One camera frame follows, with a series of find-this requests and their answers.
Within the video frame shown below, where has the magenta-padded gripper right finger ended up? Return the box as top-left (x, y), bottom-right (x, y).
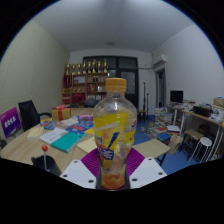
top-left (125, 147), bottom-right (168, 190)

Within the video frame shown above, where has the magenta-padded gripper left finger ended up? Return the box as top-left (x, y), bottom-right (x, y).
top-left (59, 148), bottom-right (102, 190)

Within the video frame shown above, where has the yellow-labelled clear drink bottle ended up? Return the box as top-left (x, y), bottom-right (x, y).
top-left (92, 77), bottom-right (138, 191)

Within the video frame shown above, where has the small wooden side table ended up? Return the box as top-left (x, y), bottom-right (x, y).
top-left (132, 138), bottom-right (172, 167)

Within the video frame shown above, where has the black cup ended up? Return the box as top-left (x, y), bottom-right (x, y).
top-left (30, 154), bottom-right (63, 177)

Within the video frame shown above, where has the tan notepad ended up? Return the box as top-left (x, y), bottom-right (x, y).
top-left (76, 135), bottom-right (98, 155)

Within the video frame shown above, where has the teal book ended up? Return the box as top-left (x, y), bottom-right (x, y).
top-left (50, 131), bottom-right (85, 154)

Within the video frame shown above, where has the brown paper bag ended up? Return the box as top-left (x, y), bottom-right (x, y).
top-left (167, 133), bottom-right (184, 155)

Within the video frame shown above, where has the red-ball stirrer stick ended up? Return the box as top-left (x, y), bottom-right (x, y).
top-left (41, 144), bottom-right (49, 171)

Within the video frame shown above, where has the white booklet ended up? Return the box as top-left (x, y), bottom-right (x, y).
top-left (38, 127), bottom-right (69, 145)

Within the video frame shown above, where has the blue and red book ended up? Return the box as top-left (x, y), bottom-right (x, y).
top-left (64, 120), bottom-right (94, 136)

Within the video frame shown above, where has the pile of books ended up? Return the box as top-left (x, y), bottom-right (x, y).
top-left (148, 106), bottom-right (183, 143)

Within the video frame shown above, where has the small blue book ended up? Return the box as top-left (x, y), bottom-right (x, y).
top-left (41, 120), bottom-right (58, 131)

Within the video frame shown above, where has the pink pouch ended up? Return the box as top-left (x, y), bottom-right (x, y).
top-left (77, 113), bottom-right (94, 122)

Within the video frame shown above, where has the cream book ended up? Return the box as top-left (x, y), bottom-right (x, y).
top-left (26, 125), bottom-right (45, 141)

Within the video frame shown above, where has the dark square stool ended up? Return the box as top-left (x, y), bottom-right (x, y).
top-left (179, 128), bottom-right (205, 158)

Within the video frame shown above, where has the yellow gift box red ribbon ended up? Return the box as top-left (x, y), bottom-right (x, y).
top-left (51, 103), bottom-right (72, 122)

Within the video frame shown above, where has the white round stool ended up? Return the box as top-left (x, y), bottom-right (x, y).
top-left (188, 136), bottom-right (213, 164)

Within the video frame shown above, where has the black microphone stand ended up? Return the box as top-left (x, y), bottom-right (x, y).
top-left (142, 81), bottom-right (150, 116)

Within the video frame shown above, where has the black office chair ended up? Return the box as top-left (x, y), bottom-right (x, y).
top-left (17, 99), bottom-right (53, 133)

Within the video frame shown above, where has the long wooden desk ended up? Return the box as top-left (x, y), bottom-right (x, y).
top-left (166, 103), bottom-right (224, 161)

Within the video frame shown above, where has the black computer monitor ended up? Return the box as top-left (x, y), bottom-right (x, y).
top-left (169, 89), bottom-right (184, 104)

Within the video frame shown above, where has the purple sign board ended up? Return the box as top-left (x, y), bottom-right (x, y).
top-left (0, 106), bottom-right (22, 139)

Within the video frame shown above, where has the wooden shelf unit with trophies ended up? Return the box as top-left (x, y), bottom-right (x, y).
top-left (61, 58), bottom-right (110, 106)

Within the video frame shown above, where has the white air conditioner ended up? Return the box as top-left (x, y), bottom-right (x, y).
top-left (152, 54), bottom-right (168, 69)

